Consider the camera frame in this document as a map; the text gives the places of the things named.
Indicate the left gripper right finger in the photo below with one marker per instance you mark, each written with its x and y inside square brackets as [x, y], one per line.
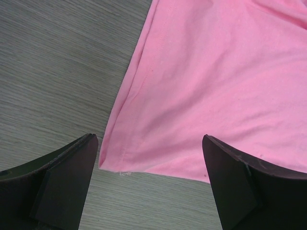
[253, 194]

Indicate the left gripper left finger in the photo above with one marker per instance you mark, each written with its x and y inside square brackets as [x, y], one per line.
[48, 193]

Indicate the pink t shirt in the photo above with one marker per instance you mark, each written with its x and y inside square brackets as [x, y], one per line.
[232, 69]

